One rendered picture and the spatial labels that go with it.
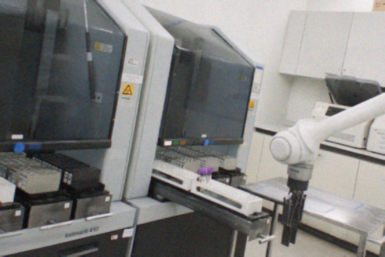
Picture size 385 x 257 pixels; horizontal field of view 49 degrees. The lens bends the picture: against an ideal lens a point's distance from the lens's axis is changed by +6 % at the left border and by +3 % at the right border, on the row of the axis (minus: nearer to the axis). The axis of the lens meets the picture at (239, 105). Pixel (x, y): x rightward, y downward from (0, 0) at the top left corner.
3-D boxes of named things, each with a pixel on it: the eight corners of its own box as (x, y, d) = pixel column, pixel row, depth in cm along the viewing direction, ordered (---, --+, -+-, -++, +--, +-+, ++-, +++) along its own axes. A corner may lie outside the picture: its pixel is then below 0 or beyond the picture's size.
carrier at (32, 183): (55, 188, 146) (58, 171, 145) (58, 190, 144) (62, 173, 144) (20, 192, 136) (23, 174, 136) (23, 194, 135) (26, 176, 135)
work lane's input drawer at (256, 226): (128, 187, 188) (133, 168, 188) (152, 184, 200) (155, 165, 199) (258, 247, 145) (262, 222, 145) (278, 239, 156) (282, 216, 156)
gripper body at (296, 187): (295, 174, 151) (291, 198, 151) (283, 175, 144) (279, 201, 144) (313, 179, 146) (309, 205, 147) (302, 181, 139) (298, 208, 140)
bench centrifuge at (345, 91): (304, 136, 399) (316, 71, 396) (332, 137, 448) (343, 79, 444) (359, 150, 365) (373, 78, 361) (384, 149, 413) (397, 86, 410)
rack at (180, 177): (140, 174, 188) (142, 161, 187) (157, 172, 196) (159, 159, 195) (186, 193, 170) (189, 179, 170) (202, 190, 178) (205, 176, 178)
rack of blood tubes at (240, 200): (189, 194, 169) (192, 180, 168) (205, 192, 177) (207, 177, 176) (246, 219, 151) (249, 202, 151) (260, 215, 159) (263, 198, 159)
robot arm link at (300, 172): (283, 159, 144) (280, 175, 144) (306, 165, 138) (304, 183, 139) (295, 158, 151) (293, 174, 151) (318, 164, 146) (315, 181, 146)
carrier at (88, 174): (95, 183, 158) (98, 168, 158) (98, 185, 157) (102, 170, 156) (65, 187, 149) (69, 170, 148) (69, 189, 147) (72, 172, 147)
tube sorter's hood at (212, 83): (91, 124, 208) (111, -2, 204) (179, 126, 256) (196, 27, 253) (161, 147, 177) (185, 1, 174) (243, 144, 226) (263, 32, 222)
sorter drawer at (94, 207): (-16, 169, 183) (-13, 148, 183) (18, 167, 194) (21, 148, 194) (80, 225, 140) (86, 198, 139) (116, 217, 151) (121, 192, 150)
